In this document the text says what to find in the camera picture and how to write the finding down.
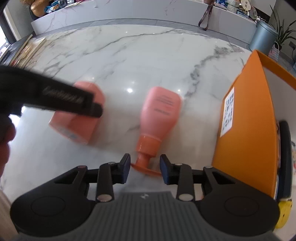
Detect black object in box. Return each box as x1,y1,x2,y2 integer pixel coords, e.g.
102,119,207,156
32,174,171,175
276,120,293,201

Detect woven checked bag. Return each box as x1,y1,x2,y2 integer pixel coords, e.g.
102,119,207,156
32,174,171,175
268,42,281,62

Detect blue snack packets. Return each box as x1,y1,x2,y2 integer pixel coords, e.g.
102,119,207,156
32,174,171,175
45,0,67,13

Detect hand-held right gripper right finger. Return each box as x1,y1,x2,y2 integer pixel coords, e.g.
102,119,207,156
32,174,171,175
159,154,236,202

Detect stack of books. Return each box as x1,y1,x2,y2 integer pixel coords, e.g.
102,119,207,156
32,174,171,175
0,34,47,70

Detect pink box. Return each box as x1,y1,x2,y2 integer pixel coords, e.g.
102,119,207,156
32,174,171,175
48,81,105,145

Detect white marble television cabinet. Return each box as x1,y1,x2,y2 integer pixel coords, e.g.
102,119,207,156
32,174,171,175
31,0,258,44

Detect yellow object in box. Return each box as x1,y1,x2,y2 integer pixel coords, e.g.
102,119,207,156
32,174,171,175
275,199,292,229

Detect pink bottle orange cap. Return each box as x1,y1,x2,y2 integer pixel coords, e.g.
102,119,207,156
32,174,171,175
131,86,183,178

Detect brown bag with strap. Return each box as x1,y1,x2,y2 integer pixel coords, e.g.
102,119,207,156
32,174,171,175
198,0,214,31

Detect grey pedal trash bin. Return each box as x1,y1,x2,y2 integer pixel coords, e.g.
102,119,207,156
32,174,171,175
249,20,279,52

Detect person's left hand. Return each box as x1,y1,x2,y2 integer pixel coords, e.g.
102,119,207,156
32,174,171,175
0,120,16,179

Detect tall green houseplant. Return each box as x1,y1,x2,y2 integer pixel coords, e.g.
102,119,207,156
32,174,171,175
269,5,296,50

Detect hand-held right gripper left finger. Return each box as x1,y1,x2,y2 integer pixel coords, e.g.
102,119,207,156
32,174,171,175
54,153,131,202

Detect orange cardboard box white inside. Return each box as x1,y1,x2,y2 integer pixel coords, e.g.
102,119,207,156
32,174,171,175
212,49,296,201

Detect gold vase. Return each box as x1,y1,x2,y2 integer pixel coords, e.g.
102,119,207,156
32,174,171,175
31,0,50,17

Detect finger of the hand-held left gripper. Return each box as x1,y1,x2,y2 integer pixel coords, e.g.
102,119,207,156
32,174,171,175
92,102,103,118

